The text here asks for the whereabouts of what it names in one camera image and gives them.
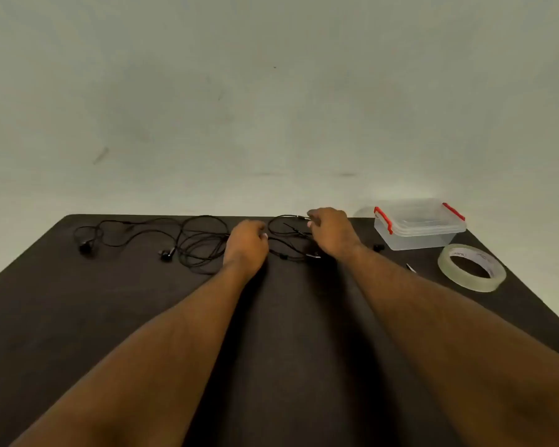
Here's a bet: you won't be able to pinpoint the person's right forearm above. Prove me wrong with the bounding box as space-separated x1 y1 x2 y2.
337 244 559 447

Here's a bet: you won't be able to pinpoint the person's right hand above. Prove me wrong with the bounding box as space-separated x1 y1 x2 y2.
306 207 365 262

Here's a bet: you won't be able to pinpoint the person's left hand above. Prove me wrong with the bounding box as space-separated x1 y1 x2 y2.
222 220 270 280

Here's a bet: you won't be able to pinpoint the black wired earphones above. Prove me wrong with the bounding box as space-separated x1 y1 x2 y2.
266 214 386 264
73 215 232 276

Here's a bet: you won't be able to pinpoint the person's left forearm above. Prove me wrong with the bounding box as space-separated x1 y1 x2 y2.
9 263 269 447

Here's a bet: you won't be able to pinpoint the clear tape roll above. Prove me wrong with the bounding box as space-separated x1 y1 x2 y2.
437 243 507 294

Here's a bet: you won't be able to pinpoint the clear plastic box red latches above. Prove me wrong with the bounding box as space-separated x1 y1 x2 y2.
373 197 468 251

